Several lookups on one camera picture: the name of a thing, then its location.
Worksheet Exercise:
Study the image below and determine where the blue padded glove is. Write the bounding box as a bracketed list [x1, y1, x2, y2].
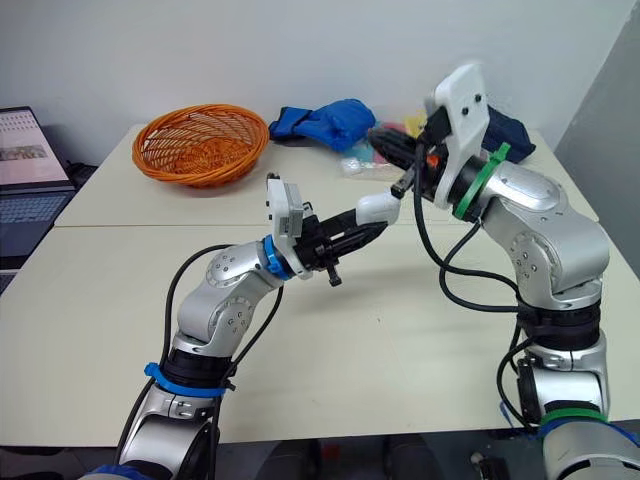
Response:
[268, 98, 378, 152]

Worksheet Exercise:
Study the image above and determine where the yellow pack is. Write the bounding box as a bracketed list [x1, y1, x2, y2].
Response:
[394, 113, 429, 137]

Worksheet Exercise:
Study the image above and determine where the laptop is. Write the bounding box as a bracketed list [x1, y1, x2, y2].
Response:
[0, 105, 78, 272]

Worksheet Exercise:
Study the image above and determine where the dark blue cloth bag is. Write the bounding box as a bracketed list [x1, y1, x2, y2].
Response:
[480, 106, 538, 164]

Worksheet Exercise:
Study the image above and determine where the robot body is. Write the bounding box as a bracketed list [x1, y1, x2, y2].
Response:
[218, 433, 547, 480]

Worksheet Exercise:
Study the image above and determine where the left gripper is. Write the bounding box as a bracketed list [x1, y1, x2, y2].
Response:
[293, 208, 390, 290]

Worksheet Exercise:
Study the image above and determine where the clear plastic pouch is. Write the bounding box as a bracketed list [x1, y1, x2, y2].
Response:
[338, 141, 404, 180]

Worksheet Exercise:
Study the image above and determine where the black cable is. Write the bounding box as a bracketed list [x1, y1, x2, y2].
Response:
[496, 335, 545, 432]
[411, 142, 526, 315]
[115, 244, 232, 466]
[227, 283, 286, 396]

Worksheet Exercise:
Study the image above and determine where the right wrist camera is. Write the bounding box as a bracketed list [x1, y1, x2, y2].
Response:
[423, 63, 494, 209]

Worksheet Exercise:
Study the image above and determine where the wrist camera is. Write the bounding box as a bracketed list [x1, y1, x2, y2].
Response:
[423, 63, 494, 209]
[264, 173, 315, 280]

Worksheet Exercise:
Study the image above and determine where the white earbud case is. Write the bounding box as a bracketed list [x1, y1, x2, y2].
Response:
[355, 191, 404, 224]

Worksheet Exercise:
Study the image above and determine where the orange wicker basket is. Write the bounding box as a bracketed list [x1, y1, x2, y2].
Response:
[131, 103, 271, 189]

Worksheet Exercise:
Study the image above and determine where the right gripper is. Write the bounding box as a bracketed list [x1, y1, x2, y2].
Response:
[368, 105, 452, 200]

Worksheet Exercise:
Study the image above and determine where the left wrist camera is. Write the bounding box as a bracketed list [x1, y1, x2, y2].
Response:
[264, 173, 315, 280]

